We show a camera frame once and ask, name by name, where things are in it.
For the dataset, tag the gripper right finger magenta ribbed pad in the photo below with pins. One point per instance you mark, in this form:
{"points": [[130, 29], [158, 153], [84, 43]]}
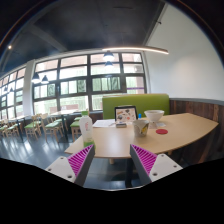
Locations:
{"points": [[152, 167]]}

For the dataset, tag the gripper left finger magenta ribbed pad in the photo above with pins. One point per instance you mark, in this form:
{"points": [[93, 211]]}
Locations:
{"points": [[75, 167]]}

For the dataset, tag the red round coaster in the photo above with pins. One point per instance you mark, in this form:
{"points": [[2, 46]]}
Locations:
{"points": [[161, 131]]}

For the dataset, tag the wooden chair green seat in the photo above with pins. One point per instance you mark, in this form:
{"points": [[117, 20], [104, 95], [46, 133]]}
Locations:
{"points": [[33, 128], [75, 128], [50, 128]]}

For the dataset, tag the clear bottle, green cap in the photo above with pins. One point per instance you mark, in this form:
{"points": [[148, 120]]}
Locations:
{"points": [[86, 129]]}

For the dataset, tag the white ceramic bowl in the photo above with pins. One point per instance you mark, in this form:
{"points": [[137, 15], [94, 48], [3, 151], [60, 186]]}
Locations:
{"points": [[154, 115]]}

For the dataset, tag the background dining table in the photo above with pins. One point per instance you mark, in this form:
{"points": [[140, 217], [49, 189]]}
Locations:
{"points": [[63, 114]]}

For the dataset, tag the white paper sheets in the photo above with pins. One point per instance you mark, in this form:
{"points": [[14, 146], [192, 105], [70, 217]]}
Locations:
{"points": [[104, 123]]}

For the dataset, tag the black-framed menu stand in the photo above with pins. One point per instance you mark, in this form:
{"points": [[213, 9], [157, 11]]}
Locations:
{"points": [[124, 114]]}

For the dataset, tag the green upholstered booth bench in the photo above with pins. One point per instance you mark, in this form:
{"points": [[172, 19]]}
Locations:
{"points": [[142, 102]]}

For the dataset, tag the wooden chair far left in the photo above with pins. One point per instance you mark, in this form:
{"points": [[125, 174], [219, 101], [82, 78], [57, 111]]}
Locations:
{"points": [[10, 128]]}

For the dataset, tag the pendant lamp left pair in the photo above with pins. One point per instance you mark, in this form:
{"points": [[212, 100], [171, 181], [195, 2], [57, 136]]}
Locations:
{"points": [[36, 79]]}

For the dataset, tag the pendant lamp centre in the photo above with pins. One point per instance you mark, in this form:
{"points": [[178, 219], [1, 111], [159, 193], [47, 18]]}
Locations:
{"points": [[108, 56]]}

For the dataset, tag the long curved ceiling light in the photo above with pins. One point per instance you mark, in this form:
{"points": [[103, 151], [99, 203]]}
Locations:
{"points": [[147, 48]]}

